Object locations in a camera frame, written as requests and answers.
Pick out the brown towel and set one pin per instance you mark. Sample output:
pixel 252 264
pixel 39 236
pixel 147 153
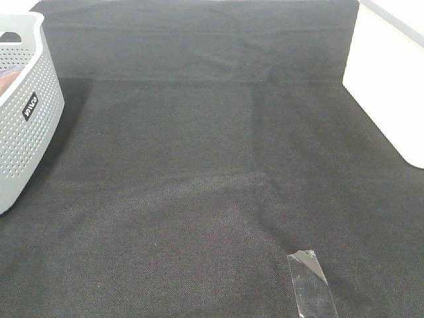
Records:
pixel 6 80

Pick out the black table cloth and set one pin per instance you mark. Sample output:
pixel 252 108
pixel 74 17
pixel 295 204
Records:
pixel 201 143

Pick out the clear adhesive tape strip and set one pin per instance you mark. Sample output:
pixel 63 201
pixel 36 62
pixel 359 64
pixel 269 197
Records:
pixel 311 289

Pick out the grey perforated laundry basket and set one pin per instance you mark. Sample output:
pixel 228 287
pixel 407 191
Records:
pixel 31 107

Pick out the white plastic storage box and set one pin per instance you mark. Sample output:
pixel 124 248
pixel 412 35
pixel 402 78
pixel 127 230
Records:
pixel 384 72

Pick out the grey cloth in basket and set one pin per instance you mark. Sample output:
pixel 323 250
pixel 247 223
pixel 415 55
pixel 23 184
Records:
pixel 8 70

